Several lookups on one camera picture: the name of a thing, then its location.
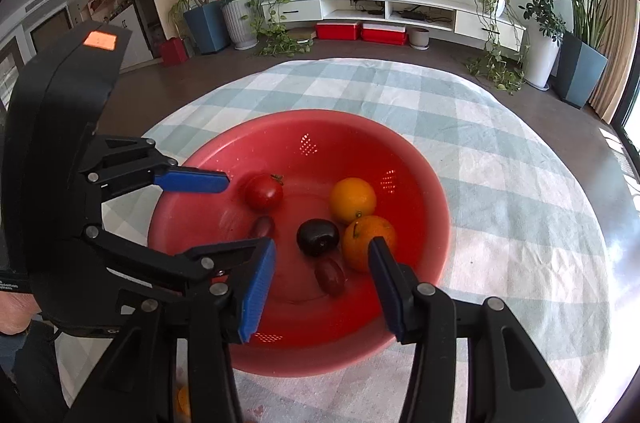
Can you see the white television cabinet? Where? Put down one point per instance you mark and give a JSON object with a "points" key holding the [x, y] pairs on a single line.
{"points": [[400, 10]]}

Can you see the empty grey plant pot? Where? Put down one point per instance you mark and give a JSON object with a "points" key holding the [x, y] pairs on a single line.
{"points": [[419, 39]]}

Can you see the person's left forearm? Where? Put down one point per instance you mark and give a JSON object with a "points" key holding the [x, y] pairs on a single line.
{"points": [[15, 310]]}

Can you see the red tomato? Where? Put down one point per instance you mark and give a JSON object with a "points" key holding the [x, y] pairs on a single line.
{"points": [[263, 191]]}

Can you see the small red grape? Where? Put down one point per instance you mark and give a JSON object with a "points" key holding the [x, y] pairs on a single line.
{"points": [[330, 275], [263, 225]]}

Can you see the orange with stem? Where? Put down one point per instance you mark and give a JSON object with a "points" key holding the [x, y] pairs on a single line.
{"points": [[365, 243]]}

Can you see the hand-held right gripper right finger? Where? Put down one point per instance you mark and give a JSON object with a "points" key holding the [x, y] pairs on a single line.
{"points": [[387, 293]]}

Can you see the plant in white ribbed pot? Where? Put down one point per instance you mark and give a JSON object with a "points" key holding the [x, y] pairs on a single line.
{"points": [[240, 25]]}

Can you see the red colander bowl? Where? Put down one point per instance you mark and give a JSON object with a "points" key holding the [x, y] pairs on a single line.
{"points": [[310, 153]]}

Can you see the beige curtain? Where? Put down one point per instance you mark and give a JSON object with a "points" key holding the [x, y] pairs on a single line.
{"points": [[612, 43]]}

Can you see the dark cloth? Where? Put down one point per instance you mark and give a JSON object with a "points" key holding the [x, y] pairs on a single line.
{"points": [[40, 373]]}

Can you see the yellowish orange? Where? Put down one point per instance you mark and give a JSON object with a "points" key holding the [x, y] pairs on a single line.
{"points": [[353, 199]]}

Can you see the dark purple plum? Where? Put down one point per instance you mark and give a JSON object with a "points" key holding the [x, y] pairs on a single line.
{"points": [[318, 237]]}

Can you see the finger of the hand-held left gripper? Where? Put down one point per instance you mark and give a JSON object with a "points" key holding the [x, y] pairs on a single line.
{"points": [[195, 181], [150, 260]]}

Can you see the small red bin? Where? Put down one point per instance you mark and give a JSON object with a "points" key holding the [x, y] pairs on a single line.
{"points": [[174, 51]]}

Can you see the big-leaf plant in blue planter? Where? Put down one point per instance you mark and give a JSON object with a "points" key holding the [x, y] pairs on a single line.
{"points": [[580, 68]]}

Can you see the glass sliding door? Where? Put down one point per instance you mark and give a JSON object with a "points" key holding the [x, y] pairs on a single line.
{"points": [[631, 143]]}

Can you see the large orange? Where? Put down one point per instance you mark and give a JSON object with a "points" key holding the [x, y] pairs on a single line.
{"points": [[184, 400]]}

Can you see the checkered tablecloth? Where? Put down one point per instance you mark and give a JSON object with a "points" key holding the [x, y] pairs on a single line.
{"points": [[500, 203]]}

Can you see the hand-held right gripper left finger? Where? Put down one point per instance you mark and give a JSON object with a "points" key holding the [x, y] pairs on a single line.
{"points": [[255, 288]]}

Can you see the plant in tall white pot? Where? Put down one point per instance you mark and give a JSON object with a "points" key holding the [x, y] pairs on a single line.
{"points": [[542, 53]]}

